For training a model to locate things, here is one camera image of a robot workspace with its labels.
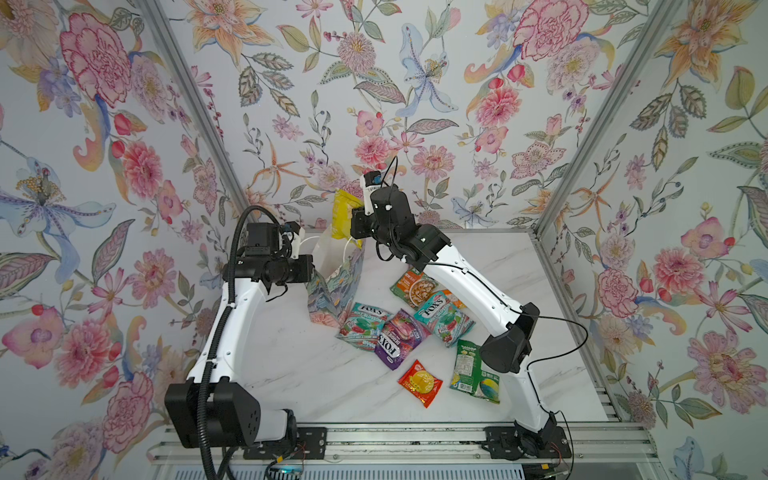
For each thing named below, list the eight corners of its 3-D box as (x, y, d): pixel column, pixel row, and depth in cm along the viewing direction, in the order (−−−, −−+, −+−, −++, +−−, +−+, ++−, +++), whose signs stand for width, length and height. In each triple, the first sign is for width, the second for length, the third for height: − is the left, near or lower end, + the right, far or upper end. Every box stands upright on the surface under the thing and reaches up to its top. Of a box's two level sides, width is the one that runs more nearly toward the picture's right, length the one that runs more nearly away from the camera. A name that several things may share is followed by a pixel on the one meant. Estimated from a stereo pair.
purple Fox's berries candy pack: (364, 345, 92) (363, 341, 90) (401, 311, 100) (402, 306, 98) (392, 373, 87) (392, 369, 85) (429, 335, 95) (430, 330, 92)
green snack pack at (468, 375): (449, 387, 85) (451, 383, 82) (458, 344, 93) (460, 339, 90) (495, 403, 82) (499, 399, 79) (500, 357, 90) (503, 353, 88)
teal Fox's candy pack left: (337, 338, 94) (336, 332, 91) (357, 305, 102) (356, 299, 99) (372, 353, 91) (372, 348, 88) (390, 319, 98) (390, 313, 95)
